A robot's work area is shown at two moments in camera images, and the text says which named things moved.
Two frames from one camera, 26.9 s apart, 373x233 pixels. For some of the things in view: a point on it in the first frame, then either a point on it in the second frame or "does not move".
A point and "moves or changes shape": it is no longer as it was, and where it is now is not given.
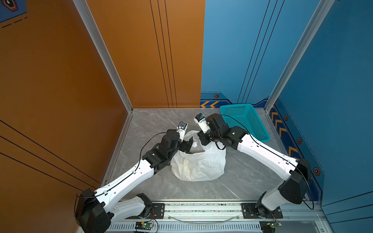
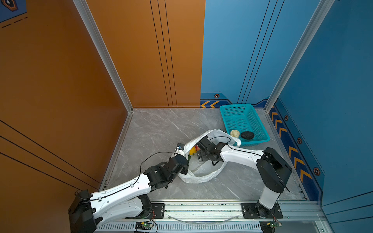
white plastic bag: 203,163 moves or changes shape
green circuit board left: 143,225 does not move
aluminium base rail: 216,216 does not move
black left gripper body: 183,146 → 185,170
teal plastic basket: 247,115 does not move
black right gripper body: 209,136 → 203,156
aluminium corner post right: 323,9 does not move
